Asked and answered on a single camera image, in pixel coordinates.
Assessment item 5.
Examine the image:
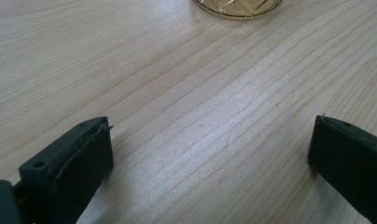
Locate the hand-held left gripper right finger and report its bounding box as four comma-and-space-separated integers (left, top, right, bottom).
307, 115, 377, 224

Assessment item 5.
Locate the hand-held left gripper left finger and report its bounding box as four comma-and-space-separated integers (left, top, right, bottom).
12, 116, 115, 224

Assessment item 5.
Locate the round gold plate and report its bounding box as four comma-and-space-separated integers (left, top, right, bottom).
193, 0, 284, 20

